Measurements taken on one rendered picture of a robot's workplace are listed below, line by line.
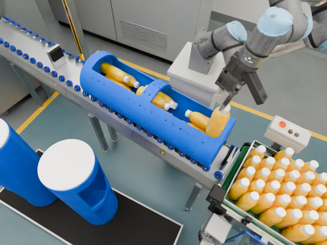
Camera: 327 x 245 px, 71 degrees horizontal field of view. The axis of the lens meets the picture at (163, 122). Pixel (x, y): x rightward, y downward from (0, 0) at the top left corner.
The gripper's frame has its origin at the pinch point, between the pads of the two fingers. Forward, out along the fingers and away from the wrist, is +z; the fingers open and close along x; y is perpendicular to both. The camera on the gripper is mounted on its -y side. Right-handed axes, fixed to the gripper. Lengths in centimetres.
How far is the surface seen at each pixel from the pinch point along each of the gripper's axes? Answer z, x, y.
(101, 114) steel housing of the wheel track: 69, -2, 62
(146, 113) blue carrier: 34.5, 0.0, 30.1
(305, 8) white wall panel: 53, -296, -2
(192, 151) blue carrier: 35.8, 0.4, -0.4
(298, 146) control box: 29, -39, -42
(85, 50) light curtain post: 82, -47, 126
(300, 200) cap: 29, -10, -51
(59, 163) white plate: 57, 41, 49
